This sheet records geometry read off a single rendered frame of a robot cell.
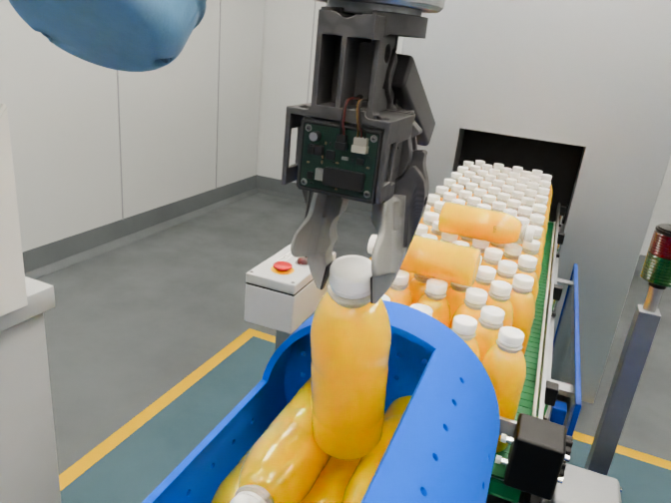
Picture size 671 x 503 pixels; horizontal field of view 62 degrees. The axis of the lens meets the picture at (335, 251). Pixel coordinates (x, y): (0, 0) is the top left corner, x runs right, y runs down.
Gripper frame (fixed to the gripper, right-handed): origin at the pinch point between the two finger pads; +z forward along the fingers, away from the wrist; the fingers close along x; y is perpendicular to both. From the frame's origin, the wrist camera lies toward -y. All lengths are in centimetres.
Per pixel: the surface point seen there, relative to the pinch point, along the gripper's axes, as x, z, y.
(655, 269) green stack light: 34, 15, -68
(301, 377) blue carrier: -10.9, 23.7, -17.5
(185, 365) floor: -125, 134, -151
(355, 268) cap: 0.2, -0.8, 0.0
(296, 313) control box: -24, 30, -44
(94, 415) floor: -134, 134, -103
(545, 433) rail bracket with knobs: 21, 33, -36
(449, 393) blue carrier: 8.9, 12.8, -7.4
